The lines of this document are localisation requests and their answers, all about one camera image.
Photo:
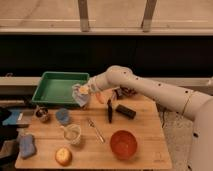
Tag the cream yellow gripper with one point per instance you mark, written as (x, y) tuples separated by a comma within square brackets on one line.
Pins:
[(84, 90)]

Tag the light blue towel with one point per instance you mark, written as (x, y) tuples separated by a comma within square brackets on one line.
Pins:
[(80, 99)]

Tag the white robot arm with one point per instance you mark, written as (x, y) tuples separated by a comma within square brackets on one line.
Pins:
[(193, 105)]

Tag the green plastic tray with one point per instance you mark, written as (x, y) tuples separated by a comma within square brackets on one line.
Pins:
[(55, 88)]

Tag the orange carrot toy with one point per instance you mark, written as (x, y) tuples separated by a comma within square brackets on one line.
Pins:
[(99, 98)]

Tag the metal fork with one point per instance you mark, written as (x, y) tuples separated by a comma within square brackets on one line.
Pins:
[(91, 124)]

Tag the small dark metal object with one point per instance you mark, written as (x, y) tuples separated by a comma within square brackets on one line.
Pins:
[(118, 93)]

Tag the black rectangular block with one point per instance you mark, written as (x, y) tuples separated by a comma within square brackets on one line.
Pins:
[(126, 111)]

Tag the small metal cup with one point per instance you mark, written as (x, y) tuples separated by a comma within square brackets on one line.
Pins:
[(42, 114)]

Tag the dark purple bowl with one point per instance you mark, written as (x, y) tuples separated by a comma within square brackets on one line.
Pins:
[(128, 92)]

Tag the orange plastic bowl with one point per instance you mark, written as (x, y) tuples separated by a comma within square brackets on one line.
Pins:
[(123, 144)]

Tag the round bread roll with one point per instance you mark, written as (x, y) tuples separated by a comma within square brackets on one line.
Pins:
[(63, 156)]

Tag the blue box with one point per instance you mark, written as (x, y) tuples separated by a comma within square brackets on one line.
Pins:
[(18, 117)]

